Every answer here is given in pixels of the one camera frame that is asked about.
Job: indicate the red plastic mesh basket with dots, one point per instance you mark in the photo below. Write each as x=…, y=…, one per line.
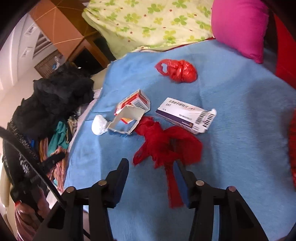
x=292, y=148

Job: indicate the small knotted red plastic bag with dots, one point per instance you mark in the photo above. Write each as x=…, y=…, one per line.
x=180, y=71

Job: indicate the large red plastic bag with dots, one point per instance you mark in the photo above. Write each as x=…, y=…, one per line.
x=165, y=147

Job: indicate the green clover patterned quilt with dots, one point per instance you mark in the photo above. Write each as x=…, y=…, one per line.
x=159, y=25

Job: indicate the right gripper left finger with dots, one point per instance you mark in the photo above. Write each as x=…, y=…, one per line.
x=116, y=180

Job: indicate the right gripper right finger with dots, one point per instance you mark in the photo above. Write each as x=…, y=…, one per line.
x=185, y=182

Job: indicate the pink pillow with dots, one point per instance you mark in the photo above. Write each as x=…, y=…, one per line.
x=241, y=25

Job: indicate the red Nilrich paper bag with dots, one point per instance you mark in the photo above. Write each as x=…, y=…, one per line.
x=286, y=50

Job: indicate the black clothing pile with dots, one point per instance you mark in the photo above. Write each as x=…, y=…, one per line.
x=45, y=122

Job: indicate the red white medicine box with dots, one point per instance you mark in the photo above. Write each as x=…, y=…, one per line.
x=129, y=112

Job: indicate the blue towel bed cover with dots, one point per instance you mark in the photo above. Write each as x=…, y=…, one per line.
x=223, y=115

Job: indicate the purple white medicine box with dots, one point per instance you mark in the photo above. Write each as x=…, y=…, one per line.
x=189, y=117

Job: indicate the white paper ball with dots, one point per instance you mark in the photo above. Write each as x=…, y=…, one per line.
x=99, y=125

